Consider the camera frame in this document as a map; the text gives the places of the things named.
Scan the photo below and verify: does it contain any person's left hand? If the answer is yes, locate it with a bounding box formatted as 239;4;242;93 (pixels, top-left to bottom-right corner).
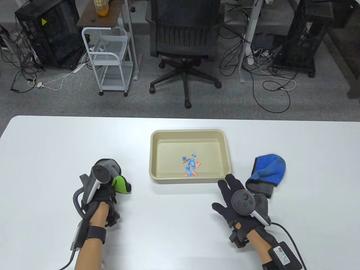
83;187;116;222

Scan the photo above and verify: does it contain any person's right hand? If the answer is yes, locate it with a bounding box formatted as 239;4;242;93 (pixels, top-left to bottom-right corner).
211;174;262;234

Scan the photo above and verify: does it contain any grey hand controller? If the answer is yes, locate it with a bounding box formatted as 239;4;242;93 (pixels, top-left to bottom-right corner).
83;159;123;203
231;190;272;226

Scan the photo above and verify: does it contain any pile of balloon pieces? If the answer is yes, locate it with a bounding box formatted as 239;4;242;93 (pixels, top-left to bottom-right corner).
181;156;202;178

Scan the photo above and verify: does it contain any grey and blue hand towel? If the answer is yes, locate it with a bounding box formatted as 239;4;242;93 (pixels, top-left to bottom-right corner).
245;154;286;199

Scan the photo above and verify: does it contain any person's left forearm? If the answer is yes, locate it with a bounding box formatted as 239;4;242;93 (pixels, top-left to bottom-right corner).
74;202;111;270

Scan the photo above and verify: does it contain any grey left wrist box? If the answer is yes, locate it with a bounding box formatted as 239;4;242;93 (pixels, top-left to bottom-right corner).
70;219;90;251

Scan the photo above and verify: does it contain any beige plastic tray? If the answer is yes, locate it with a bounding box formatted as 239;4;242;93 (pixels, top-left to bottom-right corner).
149;129;233;183

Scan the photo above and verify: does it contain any black labelled right wrist box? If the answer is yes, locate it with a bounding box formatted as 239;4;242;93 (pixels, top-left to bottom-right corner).
267;241;303;270

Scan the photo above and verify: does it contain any white rolling cart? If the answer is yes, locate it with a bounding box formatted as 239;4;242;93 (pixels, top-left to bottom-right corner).
82;27;134;97

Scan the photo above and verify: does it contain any dark grey box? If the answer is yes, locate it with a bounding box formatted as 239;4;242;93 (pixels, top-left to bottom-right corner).
251;33;275;50

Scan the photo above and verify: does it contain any white desk leg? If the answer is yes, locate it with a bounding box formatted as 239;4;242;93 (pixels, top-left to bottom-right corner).
238;0;263;83

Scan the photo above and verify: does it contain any black office chair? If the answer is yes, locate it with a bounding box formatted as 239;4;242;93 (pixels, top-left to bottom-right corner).
145;0;225;109

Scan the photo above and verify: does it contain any black computer tower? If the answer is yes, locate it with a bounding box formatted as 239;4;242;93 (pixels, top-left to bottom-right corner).
273;0;338;78
14;0;85;69

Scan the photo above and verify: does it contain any brown top side table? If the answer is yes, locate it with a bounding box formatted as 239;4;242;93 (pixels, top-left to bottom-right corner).
76;0;142;81

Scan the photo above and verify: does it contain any orange drink bottle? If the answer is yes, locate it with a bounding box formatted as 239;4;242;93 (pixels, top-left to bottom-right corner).
94;0;109;16

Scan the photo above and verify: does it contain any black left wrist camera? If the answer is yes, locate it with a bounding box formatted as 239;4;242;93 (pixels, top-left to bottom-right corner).
105;207;121;227

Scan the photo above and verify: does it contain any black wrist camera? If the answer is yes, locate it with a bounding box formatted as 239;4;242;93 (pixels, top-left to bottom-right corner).
229;228;249;249
105;207;121;227

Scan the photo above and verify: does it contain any black left wrist strap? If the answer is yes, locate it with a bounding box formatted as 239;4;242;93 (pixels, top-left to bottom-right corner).
86;225;107;244

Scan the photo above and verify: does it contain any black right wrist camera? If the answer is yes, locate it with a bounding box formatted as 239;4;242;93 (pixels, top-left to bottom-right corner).
229;228;249;249

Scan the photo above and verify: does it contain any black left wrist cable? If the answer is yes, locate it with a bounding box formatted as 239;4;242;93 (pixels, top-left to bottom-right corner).
58;247;78;270

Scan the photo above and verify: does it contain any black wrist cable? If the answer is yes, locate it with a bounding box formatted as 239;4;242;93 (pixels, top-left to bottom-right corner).
271;222;307;270
58;247;78;270

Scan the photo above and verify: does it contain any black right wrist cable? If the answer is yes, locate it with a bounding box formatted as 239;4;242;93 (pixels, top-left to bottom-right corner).
271;222;307;270

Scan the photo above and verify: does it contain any black floor cable loop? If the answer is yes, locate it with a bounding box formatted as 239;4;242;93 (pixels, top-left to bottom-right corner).
251;65;291;114

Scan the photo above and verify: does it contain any white floor cable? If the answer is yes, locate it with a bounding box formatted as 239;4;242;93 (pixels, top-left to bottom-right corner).
262;79;297;91

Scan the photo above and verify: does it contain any tangle of black cables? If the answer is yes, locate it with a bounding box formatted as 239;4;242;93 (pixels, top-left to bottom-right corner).
0;25;47;93

